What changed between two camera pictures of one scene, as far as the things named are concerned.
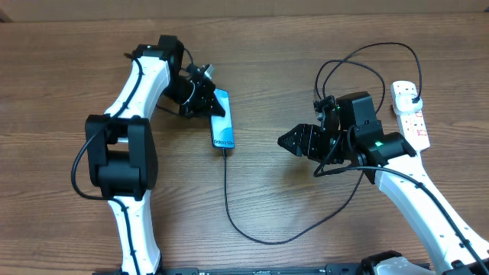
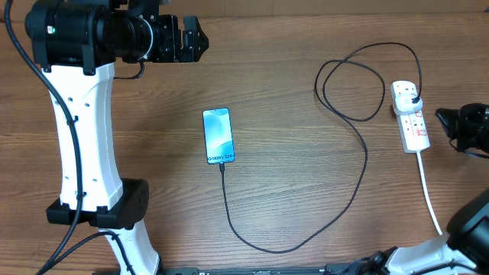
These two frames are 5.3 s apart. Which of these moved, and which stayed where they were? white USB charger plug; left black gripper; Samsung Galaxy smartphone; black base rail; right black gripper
Moved: left black gripper; right black gripper; Samsung Galaxy smartphone
Stayed: white USB charger plug; black base rail
